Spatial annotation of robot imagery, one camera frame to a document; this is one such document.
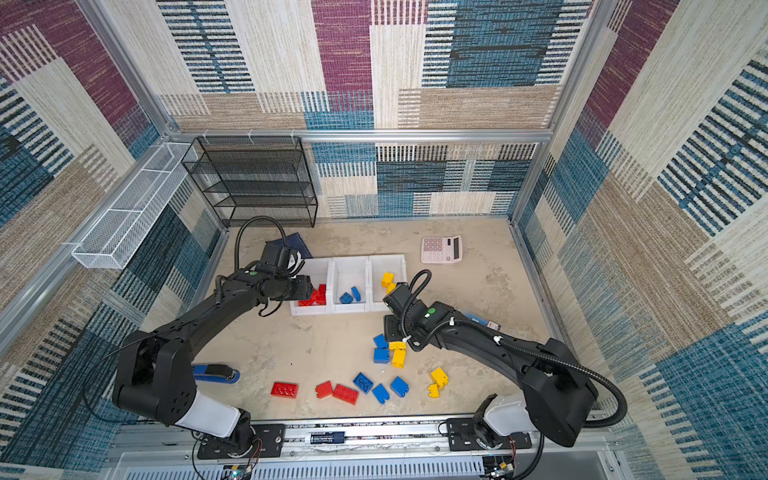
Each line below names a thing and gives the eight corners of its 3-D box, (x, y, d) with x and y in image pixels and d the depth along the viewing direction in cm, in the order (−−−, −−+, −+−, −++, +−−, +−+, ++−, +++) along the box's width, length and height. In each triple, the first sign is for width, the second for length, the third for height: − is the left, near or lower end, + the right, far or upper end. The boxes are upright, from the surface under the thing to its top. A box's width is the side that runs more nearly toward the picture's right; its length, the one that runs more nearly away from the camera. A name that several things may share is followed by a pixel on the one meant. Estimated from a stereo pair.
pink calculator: (422, 266, 109) (423, 259, 106) (420, 243, 116) (420, 235, 113) (462, 266, 109) (465, 258, 106) (458, 242, 116) (460, 235, 113)
